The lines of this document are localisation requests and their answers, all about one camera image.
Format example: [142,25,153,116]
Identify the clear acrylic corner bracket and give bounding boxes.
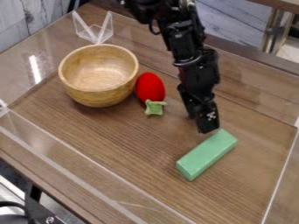
[70,11,113,45]

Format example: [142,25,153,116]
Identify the metal table leg background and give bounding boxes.
[261,9,295,55]

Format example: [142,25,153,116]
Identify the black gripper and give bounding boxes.
[172,48,220,134]

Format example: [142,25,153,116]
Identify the red plush strawberry toy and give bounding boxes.
[134,72,166,116]

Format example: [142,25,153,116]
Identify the brown wooden bowl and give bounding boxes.
[58,44,138,108]

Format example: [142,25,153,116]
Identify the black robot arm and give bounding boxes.
[117,0,220,134]

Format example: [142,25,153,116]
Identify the green block stick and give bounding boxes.
[174,129,238,181]

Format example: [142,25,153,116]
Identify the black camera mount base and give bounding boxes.
[0,183,68,224]

